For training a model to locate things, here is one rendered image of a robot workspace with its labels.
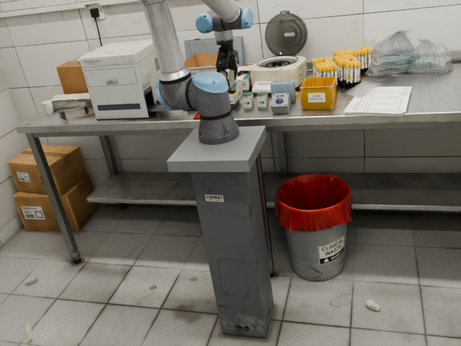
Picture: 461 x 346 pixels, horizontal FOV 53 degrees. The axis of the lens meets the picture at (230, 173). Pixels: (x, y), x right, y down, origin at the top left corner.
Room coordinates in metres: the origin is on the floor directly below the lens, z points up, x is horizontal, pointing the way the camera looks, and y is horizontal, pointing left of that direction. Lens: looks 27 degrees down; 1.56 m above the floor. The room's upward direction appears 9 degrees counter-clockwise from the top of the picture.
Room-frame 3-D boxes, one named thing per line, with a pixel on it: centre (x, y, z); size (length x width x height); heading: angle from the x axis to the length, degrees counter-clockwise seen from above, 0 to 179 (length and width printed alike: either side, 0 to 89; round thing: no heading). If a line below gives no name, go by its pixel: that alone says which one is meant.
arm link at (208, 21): (1.88, -0.02, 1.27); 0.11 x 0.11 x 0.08; 58
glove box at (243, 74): (2.29, -0.15, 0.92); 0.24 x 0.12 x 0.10; 161
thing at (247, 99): (1.95, -0.13, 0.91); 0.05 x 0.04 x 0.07; 161
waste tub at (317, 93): (1.85, -0.42, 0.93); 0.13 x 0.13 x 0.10; 68
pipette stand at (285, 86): (1.94, -0.28, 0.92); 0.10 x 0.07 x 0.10; 73
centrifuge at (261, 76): (2.19, -0.30, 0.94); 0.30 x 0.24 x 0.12; 152
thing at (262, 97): (1.93, -0.19, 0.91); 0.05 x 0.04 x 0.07; 161
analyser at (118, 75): (2.19, 0.40, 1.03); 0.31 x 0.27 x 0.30; 71
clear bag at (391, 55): (2.18, -0.85, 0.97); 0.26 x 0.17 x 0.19; 92
